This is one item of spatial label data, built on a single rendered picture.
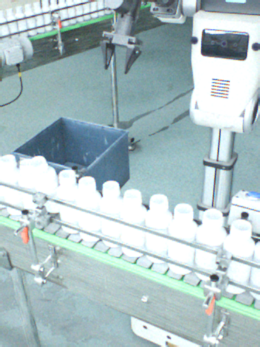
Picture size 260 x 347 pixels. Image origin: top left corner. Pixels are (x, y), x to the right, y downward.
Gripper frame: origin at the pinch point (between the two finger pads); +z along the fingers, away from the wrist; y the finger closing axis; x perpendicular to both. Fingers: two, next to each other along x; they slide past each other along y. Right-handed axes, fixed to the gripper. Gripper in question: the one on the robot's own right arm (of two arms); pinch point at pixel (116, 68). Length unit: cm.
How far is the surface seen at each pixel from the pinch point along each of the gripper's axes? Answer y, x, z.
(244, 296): 52, -27, 40
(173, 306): 38, -26, 49
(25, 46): -95, 88, -4
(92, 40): -86, 145, -18
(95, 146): -19, 40, 30
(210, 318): 47, -35, 44
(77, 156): -28, 44, 37
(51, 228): 3.1, -24.3, 43.2
